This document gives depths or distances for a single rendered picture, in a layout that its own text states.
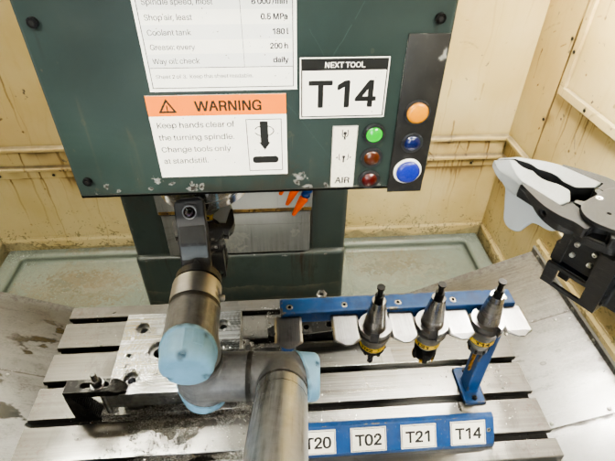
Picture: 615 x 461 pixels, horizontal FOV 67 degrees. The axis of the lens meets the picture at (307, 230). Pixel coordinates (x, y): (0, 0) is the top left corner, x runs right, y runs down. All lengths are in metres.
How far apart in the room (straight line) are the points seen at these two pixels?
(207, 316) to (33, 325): 1.17
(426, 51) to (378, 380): 0.87
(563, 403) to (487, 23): 1.16
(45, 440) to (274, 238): 0.79
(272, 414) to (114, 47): 0.44
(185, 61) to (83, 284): 1.60
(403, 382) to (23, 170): 1.50
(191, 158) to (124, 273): 1.48
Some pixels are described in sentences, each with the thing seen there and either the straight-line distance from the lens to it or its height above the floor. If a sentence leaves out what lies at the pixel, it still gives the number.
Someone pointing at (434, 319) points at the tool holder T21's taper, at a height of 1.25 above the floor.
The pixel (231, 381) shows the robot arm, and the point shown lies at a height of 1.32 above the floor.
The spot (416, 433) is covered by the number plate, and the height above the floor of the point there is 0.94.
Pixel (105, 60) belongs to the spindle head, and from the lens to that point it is 0.56.
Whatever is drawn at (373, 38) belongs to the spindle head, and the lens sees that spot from 0.53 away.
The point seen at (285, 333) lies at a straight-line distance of 0.90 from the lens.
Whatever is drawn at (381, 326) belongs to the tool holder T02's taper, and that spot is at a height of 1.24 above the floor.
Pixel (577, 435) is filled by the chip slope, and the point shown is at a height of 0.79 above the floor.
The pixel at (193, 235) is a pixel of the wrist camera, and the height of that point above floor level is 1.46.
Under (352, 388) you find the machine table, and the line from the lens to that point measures 1.21.
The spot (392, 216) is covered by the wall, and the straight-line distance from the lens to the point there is 2.00.
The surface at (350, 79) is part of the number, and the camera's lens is 0.54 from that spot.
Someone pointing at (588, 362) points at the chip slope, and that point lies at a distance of 1.54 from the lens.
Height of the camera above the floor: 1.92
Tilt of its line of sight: 39 degrees down
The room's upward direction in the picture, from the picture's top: 1 degrees clockwise
